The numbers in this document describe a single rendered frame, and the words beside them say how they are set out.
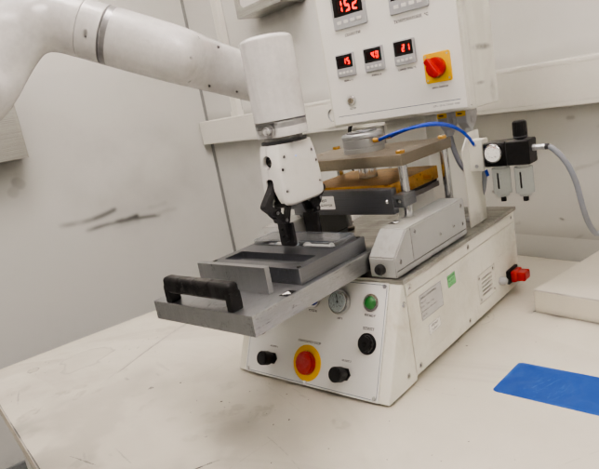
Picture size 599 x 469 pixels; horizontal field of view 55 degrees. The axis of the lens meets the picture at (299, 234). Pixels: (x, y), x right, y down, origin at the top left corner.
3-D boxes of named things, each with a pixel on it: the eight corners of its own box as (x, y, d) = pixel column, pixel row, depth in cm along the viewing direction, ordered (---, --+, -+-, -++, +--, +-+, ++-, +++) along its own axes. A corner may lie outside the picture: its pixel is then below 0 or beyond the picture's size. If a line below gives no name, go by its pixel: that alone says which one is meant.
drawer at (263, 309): (285, 262, 111) (276, 223, 109) (380, 269, 96) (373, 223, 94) (158, 323, 90) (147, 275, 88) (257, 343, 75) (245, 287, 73)
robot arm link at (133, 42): (121, 68, 102) (287, 115, 104) (92, 62, 86) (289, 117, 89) (131, 16, 100) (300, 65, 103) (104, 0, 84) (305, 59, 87)
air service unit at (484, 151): (480, 198, 115) (472, 124, 112) (556, 196, 105) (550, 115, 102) (469, 205, 111) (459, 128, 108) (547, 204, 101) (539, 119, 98)
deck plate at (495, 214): (378, 210, 145) (378, 207, 145) (515, 209, 122) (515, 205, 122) (249, 272, 113) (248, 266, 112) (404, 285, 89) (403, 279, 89)
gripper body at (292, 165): (278, 136, 87) (291, 207, 90) (320, 126, 95) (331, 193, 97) (244, 140, 93) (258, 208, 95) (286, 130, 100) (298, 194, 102)
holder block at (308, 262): (278, 247, 108) (275, 233, 107) (366, 250, 95) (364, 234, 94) (212, 276, 96) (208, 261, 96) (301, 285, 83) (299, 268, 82)
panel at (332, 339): (246, 369, 109) (258, 272, 111) (379, 404, 89) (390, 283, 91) (238, 370, 108) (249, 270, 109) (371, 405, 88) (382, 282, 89)
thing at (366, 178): (354, 189, 126) (347, 145, 124) (446, 184, 111) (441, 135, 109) (303, 208, 113) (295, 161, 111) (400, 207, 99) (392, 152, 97)
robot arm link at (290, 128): (279, 121, 87) (283, 141, 88) (316, 113, 93) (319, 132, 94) (242, 127, 93) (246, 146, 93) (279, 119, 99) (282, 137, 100)
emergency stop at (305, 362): (299, 372, 101) (301, 349, 101) (316, 376, 98) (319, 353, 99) (293, 372, 100) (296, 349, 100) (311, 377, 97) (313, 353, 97)
